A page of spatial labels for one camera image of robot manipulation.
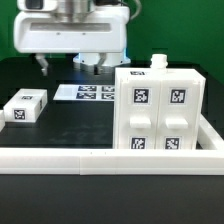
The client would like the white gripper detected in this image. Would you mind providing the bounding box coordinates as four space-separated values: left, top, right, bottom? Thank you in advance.
14 0 129 76

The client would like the white cabinet top block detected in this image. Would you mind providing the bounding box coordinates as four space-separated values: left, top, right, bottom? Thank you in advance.
3 89 48 123

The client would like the white cabinet door panel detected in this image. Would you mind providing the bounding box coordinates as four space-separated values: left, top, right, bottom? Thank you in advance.
117 79 160 150
156 78 205 150

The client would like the white cabinet body box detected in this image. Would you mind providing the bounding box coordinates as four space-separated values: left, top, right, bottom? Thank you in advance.
113 55 205 149

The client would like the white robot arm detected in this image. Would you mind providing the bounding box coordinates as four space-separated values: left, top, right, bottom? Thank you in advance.
14 0 142 74

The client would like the small white block left edge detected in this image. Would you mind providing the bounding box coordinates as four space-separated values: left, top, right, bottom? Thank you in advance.
0 110 5 132

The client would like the white L-shaped boundary fence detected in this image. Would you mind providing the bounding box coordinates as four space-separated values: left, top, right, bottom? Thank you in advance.
0 118 224 175

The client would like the white marker base plate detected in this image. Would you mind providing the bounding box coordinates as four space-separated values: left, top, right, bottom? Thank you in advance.
54 84 115 101

